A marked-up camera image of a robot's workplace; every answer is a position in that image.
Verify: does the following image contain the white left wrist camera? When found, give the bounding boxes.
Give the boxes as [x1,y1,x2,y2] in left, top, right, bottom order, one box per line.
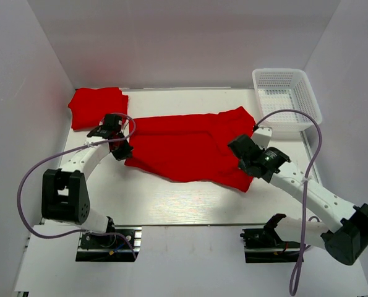
[120,118,130,132]

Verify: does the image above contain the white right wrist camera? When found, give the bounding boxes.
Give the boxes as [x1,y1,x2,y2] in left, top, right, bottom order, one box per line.
[251,127,272,149]

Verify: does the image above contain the red folded t shirt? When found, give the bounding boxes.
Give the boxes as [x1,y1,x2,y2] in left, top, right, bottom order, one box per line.
[68,87,129,131]

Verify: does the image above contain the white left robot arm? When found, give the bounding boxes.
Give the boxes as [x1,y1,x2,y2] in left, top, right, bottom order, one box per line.
[41,113,134,234]

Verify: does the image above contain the red t shirt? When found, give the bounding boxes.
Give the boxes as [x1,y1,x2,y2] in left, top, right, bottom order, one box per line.
[125,106,255,192]
[68,87,129,131]

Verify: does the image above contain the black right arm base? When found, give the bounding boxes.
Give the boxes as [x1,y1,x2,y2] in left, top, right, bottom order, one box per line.
[240,228,299,252]

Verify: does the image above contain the white plastic mesh basket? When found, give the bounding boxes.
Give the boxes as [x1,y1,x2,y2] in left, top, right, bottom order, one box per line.
[252,68,322,133]

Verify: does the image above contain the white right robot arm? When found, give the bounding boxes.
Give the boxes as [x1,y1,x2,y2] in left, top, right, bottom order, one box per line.
[228,134,368,265]

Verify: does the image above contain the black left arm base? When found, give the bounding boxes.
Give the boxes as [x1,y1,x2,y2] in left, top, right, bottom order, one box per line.
[79,228,136,250]

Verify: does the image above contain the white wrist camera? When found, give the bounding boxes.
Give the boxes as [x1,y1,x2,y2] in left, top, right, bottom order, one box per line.
[120,118,130,132]
[251,127,272,149]

